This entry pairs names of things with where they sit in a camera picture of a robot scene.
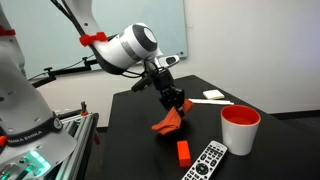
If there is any black orange bar clamp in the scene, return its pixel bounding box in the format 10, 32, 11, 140
79, 100, 90, 118

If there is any red velcro strap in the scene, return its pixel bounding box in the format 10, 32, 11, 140
78, 31, 109, 48
0, 25, 17, 37

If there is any white mug orange inside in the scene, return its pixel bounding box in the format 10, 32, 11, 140
220, 104, 262, 157

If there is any white remote control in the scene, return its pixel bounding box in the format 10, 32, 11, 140
180, 140, 229, 180

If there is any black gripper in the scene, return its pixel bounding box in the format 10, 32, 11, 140
152, 68, 186, 118

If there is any white sponge pad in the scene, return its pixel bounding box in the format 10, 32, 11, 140
202, 89, 226, 101

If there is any aluminium frame rail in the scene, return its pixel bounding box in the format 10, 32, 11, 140
49, 111, 100, 180

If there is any white stick orange tip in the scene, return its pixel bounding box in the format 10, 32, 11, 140
188, 97, 235, 106

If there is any pale glass whiteboard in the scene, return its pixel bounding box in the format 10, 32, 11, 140
0, 0, 188, 81

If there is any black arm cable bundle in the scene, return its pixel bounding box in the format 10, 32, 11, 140
49, 0, 88, 38

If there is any orange cloth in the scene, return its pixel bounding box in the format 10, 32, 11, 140
150, 98, 195, 136

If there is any orange rectangular block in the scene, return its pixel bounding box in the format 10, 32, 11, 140
176, 140, 192, 168

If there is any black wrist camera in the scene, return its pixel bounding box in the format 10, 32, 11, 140
130, 75, 155, 93

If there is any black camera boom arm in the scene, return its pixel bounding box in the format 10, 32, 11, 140
31, 56, 101, 88

